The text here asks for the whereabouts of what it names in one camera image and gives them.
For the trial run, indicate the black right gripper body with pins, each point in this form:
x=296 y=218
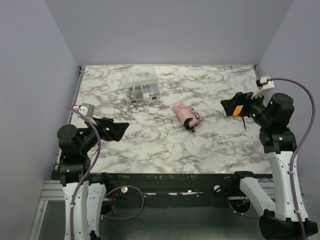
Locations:
x=245 y=105

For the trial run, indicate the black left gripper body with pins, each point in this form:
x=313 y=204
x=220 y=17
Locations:
x=105 y=129

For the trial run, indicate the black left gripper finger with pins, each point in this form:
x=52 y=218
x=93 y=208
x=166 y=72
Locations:
x=117 y=127
x=110 y=136

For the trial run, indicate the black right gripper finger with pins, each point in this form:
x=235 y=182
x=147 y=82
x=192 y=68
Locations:
x=232 y=103
x=229 y=111

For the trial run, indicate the pink folding umbrella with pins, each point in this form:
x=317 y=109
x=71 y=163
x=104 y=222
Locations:
x=188 y=116

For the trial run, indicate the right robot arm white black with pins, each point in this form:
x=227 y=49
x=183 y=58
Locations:
x=285 y=217

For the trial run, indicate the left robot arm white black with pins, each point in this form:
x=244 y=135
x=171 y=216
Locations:
x=84 y=192

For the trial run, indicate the yellow tape measure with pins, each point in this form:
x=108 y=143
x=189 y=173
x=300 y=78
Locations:
x=237 y=112

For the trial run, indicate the clear plastic organizer box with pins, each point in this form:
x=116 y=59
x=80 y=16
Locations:
x=141 y=84

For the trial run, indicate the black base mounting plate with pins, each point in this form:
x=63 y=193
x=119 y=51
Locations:
x=142 y=190

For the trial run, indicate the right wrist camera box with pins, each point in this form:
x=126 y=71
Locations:
x=264 y=85

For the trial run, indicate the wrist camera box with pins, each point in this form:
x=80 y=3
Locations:
x=264 y=85
x=85 y=108

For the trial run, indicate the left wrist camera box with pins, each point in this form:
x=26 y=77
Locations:
x=85 y=108

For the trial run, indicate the aluminium frame rail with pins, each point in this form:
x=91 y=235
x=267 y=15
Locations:
x=51 y=191

